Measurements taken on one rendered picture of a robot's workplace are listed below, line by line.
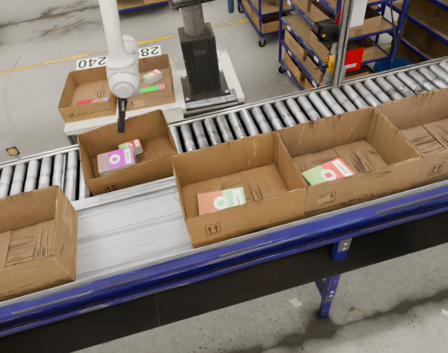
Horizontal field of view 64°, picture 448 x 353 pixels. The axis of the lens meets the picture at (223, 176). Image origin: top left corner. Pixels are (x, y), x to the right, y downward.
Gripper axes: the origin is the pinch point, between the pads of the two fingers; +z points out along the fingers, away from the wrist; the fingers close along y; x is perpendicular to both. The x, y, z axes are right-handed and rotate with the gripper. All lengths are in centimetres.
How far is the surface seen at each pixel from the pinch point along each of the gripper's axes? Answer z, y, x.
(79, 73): 17, 74, 20
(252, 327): 74, -71, -66
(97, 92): 20, 59, 10
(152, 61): 3, 71, -22
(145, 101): 8.2, 33.7, -14.7
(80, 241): 10, -56, 16
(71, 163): 26.1, 2.4, 22.3
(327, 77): -25, 18, -108
